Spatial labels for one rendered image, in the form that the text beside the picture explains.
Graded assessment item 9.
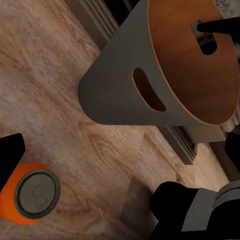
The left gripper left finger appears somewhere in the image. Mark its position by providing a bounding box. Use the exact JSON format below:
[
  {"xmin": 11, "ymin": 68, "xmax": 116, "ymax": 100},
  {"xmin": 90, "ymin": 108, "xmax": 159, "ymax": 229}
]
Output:
[{"xmin": 0, "ymin": 133, "xmax": 26, "ymax": 192}]

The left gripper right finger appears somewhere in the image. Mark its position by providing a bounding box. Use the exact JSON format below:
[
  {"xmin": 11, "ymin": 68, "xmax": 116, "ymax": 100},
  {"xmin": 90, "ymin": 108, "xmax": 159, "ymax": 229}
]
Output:
[{"xmin": 224, "ymin": 132, "xmax": 240, "ymax": 172}]

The trash can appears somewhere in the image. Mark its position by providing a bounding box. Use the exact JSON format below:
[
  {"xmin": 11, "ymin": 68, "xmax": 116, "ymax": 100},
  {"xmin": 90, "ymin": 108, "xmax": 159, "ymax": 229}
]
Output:
[{"xmin": 77, "ymin": 0, "xmax": 240, "ymax": 127}]

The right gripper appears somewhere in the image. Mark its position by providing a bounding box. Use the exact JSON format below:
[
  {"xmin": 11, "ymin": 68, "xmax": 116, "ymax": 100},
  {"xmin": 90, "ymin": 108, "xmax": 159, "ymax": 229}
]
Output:
[{"xmin": 196, "ymin": 16, "xmax": 240, "ymax": 44}]

